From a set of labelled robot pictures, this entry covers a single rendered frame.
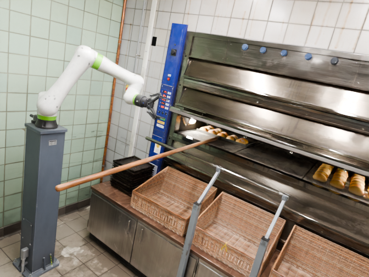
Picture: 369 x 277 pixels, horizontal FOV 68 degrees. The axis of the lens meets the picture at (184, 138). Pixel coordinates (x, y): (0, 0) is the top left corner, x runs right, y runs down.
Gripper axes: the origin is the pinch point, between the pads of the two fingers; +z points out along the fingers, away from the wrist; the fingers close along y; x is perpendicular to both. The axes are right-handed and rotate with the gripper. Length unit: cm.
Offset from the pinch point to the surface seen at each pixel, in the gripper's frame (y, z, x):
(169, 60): -33, -44, -52
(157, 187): 84, -21, -40
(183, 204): 90, 7, -45
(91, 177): 30, 17, 71
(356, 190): 27, 128, -71
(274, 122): -5, 63, -55
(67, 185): 30, 18, 84
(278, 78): -37, 56, -58
